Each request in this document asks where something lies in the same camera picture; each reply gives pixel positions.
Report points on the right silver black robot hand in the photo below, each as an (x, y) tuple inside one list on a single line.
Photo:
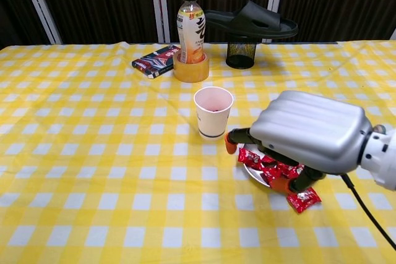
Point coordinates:
[(309, 131)]

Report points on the round metal plate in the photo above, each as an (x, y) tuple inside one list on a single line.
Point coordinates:
[(253, 177)]

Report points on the black mesh pen holder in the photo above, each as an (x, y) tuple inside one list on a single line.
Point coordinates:
[(241, 57)]

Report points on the single red wrapped candy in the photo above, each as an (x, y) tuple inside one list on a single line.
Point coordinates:
[(304, 199)]

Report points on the red candy pile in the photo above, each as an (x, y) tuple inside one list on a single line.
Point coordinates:
[(250, 159), (216, 110)]

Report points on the white paper cup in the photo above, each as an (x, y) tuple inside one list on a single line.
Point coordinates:
[(212, 125)]

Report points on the black rubber slipper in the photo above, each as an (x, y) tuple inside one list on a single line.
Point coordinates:
[(247, 19)]

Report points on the white partition post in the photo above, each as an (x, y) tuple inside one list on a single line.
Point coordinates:
[(40, 7), (276, 1), (159, 7)]

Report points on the dark blue red snack box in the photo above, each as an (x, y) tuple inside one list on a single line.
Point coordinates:
[(154, 60)]

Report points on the yellow white checked tablecloth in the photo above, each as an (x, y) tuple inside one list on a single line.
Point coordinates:
[(92, 152)]

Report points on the yellowish clear tape roll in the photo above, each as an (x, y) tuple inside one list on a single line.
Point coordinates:
[(190, 72)]

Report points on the orange drink plastic bottle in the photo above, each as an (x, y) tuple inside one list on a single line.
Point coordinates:
[(191, 29)]

